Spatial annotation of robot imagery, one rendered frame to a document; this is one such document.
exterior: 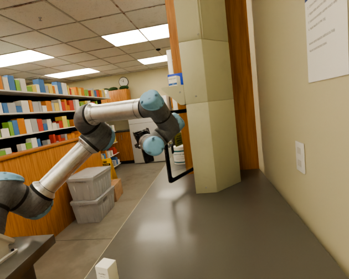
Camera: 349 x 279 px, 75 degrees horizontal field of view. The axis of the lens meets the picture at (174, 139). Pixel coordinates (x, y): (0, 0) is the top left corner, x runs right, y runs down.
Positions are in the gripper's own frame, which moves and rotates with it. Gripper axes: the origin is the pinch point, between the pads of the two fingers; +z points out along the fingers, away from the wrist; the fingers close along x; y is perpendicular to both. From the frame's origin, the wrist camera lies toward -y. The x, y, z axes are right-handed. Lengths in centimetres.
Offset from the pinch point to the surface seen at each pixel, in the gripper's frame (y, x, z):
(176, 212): -31.4, -2.3, -25.0
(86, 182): -61, 61, 197
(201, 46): 37, -40, -14
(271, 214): -36, -34, -48
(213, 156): -17.1, -31.0, -14.9
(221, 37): 39, -55, -9
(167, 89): 21.7, -19.7, -5.6
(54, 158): -18, 89, 211
